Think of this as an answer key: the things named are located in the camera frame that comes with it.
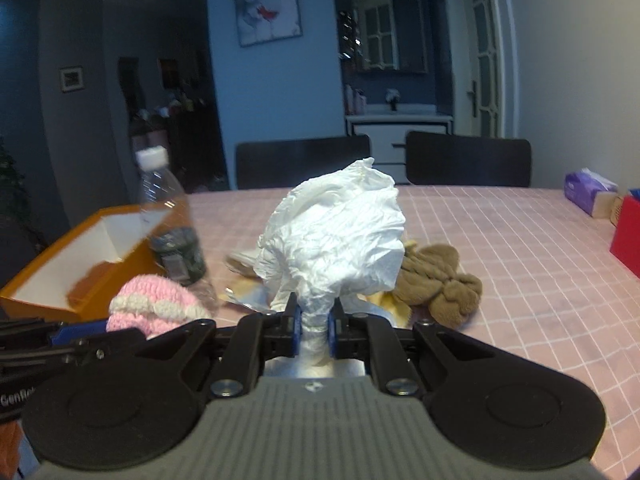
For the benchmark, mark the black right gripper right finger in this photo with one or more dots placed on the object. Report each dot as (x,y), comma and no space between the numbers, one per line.
(389,354)

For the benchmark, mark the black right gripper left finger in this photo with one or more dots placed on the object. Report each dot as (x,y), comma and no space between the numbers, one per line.
(244,349)

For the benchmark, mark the yellow cloth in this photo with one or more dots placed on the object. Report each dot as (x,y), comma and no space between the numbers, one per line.
(396,301)

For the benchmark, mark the pink white knitted hat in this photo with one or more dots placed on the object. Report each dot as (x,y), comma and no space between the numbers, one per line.
(154,305)

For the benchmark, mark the white plastic bag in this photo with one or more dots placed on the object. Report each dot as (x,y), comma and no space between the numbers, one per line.
(333,237)

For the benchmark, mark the brown knitted soft item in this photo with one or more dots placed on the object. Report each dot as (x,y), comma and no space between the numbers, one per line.
(429,281)

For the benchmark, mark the silver foil snack packet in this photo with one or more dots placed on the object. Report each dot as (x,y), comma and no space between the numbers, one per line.
(248,293)

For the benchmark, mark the orange storage box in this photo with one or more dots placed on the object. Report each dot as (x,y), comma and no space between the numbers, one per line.
(75,279)

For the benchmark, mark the clear plastic water bottle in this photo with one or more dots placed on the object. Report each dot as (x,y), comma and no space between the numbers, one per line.
(167,221)

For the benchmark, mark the pink checked tablecloth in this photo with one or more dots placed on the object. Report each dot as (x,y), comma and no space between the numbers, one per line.
(553,292)

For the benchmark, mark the black chair left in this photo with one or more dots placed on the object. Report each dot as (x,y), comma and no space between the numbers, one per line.
(285,164)

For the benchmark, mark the black chair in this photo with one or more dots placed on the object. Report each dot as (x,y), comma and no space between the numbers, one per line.
(285,164)
(438,159)

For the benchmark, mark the black chair right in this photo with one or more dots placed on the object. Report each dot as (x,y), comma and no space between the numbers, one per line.
(438,159)

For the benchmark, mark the white sideboard cabinet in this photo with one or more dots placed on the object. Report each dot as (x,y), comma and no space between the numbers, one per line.
(387,134)

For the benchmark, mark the red box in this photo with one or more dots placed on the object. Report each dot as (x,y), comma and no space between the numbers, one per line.
(626,240)

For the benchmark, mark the purple tissue pack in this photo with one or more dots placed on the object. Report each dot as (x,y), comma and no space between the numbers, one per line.
(592,193)

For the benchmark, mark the small framed picture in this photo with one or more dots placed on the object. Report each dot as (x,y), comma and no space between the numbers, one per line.
(71,79)

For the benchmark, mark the framed flower picture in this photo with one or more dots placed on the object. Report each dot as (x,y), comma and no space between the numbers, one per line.
(261,21)

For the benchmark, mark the white glass door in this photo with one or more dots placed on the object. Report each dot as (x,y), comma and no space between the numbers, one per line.
(483,55)

